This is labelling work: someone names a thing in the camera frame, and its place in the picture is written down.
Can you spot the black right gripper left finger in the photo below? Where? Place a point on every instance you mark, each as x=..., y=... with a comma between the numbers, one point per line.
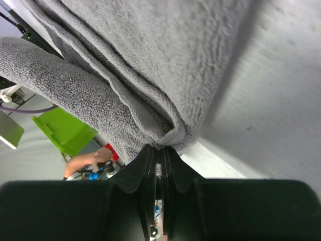
x=120, y=208

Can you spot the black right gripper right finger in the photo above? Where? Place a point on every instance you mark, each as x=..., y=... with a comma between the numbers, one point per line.
x=196, y=208

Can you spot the grey towel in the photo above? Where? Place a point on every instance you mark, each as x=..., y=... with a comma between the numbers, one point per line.
x=139, y=72

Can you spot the red object in background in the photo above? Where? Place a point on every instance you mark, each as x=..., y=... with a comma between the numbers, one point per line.
x=115, y=156

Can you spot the green chair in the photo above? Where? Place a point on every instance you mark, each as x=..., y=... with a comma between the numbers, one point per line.
x=67, y=133

